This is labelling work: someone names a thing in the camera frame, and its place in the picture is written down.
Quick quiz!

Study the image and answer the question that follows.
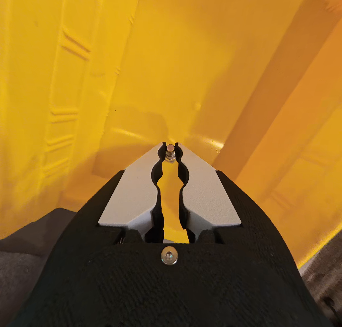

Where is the cardboard bin divider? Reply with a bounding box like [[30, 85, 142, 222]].
[[212, 0, 340, 182]]

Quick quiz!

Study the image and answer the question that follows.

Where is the yellow plastic bin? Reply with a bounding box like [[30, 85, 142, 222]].
[[0, 0, 342, 269]]

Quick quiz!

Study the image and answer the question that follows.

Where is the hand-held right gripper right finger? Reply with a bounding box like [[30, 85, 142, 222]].
[[174, 142, 242, 243]]

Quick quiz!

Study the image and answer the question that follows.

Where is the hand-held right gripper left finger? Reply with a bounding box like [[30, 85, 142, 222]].
[[98, 142, 167, 243]]

